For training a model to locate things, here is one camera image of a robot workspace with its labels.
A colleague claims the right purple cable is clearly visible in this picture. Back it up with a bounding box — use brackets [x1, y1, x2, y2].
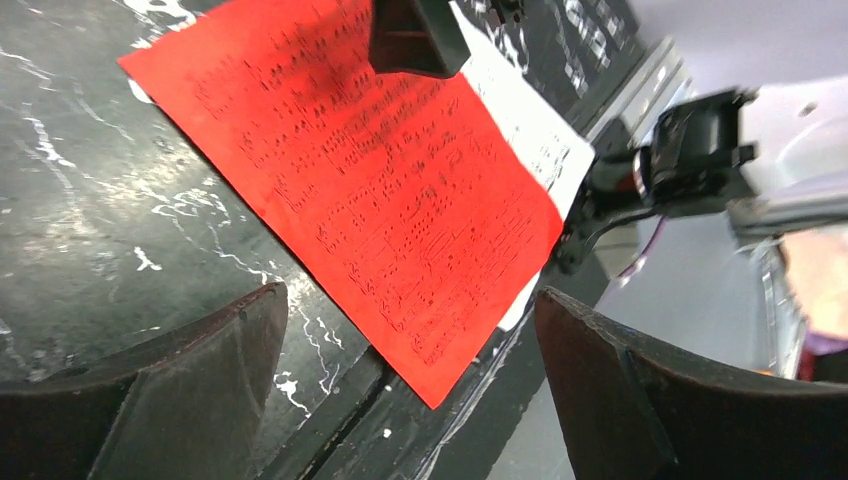
[612, 215, 670, 289]

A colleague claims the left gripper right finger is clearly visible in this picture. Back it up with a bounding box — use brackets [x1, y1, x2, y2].
[534, 288, 847, 479]

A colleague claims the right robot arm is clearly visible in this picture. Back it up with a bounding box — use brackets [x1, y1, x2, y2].
[368, 1, 847, 274]

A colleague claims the red sheet music page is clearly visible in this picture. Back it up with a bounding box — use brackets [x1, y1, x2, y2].
[119, 1, 562, 408]

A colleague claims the white sheet music page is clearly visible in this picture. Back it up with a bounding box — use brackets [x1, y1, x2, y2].
[125, 0, 596, 333]

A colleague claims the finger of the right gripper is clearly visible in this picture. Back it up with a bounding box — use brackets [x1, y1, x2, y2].
[368, 0, 471, 79]

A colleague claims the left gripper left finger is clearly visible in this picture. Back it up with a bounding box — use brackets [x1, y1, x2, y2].
[1, 283, 288, 479]

